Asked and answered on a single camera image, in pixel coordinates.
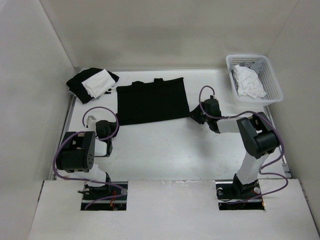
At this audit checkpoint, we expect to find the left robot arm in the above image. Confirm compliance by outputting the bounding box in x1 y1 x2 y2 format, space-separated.
55 120 118 200

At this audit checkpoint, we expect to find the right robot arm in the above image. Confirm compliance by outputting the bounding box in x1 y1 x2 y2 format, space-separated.
189 96 280 201

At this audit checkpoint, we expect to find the folded white tank top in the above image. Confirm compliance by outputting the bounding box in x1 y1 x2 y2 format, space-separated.
82 69 116 99

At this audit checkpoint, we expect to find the white tank top in basket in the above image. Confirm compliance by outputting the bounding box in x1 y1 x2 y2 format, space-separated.
237 77 267 99

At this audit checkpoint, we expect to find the folded black tank top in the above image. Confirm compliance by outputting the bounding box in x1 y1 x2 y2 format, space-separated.
66 67 120 104

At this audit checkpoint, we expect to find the grey tank top in basket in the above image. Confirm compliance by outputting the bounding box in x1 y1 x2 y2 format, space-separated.
231 60 264 87

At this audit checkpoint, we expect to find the white plastic laundry basket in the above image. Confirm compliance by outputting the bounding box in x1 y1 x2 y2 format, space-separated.
225 54 284 107

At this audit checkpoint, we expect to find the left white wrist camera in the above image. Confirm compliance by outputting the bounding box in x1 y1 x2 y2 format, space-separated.
86 115 97 131

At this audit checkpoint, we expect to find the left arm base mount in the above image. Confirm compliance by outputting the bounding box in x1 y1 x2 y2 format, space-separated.
78 184 127 212

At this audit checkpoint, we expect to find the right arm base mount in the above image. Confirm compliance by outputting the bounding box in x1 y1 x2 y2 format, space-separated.
215 181 265 211

